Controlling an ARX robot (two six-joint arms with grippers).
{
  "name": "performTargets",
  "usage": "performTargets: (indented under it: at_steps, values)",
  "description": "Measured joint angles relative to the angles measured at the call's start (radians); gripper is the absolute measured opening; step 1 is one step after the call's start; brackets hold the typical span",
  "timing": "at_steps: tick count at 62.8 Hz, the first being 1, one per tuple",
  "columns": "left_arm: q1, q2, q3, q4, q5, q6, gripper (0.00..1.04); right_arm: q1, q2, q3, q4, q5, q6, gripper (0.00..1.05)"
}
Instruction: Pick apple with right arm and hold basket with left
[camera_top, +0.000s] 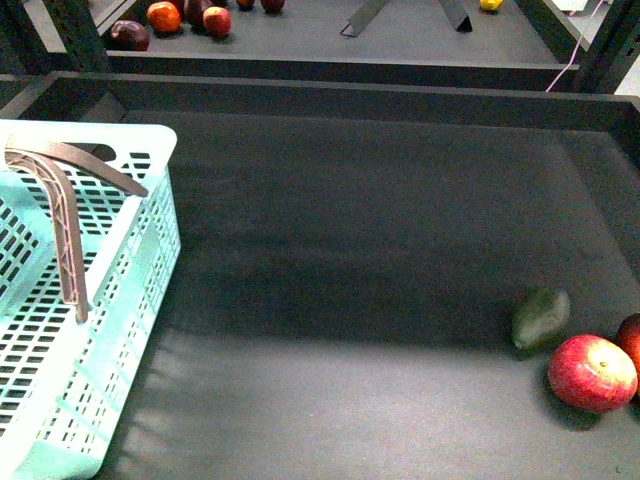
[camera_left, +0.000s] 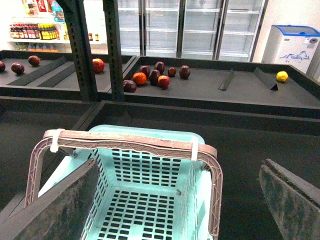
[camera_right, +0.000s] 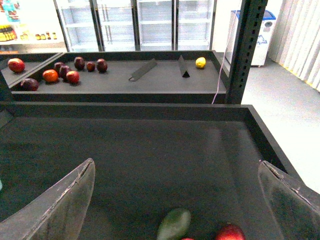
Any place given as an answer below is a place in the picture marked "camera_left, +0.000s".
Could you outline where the light teal plastic shopping basket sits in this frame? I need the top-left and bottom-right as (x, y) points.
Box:
(37, 124), (218, 240)

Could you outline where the orange fruit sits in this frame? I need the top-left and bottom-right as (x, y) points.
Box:
(132, 72), (147, 86)

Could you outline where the dark metal shelf post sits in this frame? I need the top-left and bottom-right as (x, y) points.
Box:
(102, 0), (124, 102)
(57, 0), (98, 102)

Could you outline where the red yellow apple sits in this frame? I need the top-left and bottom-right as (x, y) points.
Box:
(157, 75), (171, 89)

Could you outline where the white cable tie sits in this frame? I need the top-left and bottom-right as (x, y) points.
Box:
(49, 128), (65, 153)
(190, 136), (199, 162)

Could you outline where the small dark red apple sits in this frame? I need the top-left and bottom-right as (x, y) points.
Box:
(167, 67), (177, 78)

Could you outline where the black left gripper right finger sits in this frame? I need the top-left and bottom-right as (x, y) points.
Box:
(259, 158), (320, 240)

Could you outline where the white shelf with bottles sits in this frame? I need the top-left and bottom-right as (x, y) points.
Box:
(0, 0), (108, 54)

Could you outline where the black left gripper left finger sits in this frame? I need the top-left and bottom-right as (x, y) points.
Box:
(0, 158), (99, 240)

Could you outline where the white chest freezer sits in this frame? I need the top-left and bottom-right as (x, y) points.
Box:
(261, 25), (320, 73)

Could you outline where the yellow lemon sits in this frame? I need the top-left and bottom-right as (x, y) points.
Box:
(276, 71), (289, 83)

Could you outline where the glass door refrigerator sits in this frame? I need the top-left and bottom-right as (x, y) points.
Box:
(118, 0), (268, 62)

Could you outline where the black tray divider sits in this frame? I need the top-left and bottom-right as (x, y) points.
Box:
(7, 56), (67, 86)
(38, 64), (75, 88)
(253, 67), (278, 91)
(218, 69), (235, 91)

